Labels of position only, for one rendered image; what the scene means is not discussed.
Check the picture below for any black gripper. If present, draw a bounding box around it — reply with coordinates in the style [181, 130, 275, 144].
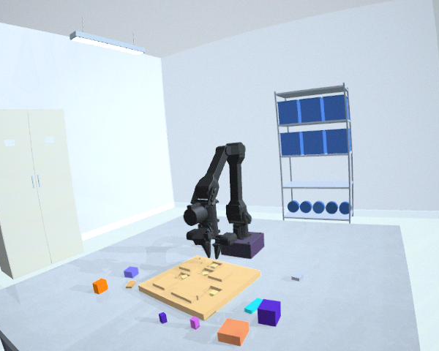
[187, 218, 238, 260]

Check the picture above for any tan flat tile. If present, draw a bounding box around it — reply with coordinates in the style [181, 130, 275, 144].
[126, 280, 136, 289]

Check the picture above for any small purple block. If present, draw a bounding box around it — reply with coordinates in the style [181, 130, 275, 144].
[190, 316, 200, 330]
[159, 312, 167, 324]

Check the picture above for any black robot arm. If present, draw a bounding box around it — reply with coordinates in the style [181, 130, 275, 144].
[184, 142, 252, 246]

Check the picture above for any purple cube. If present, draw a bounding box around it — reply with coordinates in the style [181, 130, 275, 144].
[258, 299, 281, 327]

